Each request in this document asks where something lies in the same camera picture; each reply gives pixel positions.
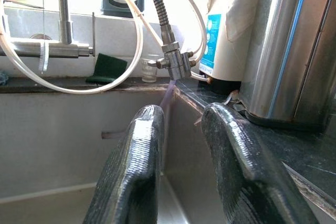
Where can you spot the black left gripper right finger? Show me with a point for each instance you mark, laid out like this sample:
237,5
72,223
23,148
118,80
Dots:
249,176

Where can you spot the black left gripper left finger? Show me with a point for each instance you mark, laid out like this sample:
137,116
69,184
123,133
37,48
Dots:
131,169

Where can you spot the stainless steel sink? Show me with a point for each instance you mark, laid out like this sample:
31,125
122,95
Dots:
52,142

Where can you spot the small clear glass cup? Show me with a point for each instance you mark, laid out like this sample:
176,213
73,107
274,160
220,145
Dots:
150,72

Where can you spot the dark green scrub sponge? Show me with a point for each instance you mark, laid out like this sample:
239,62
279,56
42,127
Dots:
107,68

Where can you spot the white water purifier blue label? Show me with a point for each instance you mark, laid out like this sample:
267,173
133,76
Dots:
231,58

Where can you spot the stainless steel knife block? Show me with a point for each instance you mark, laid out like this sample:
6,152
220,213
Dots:
275,51

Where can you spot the white plastic tube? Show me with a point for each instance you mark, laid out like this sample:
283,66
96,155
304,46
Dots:
152,32
141,40
204,35

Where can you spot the blue grey scrubber pad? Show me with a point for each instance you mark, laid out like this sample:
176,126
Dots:
3,78

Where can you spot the chrome mixer tap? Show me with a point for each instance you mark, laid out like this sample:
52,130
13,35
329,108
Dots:
64,24

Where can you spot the grey plastic container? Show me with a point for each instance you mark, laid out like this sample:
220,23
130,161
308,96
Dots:
115,3

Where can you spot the white cloth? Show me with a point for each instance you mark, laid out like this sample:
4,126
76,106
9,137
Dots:
241,3

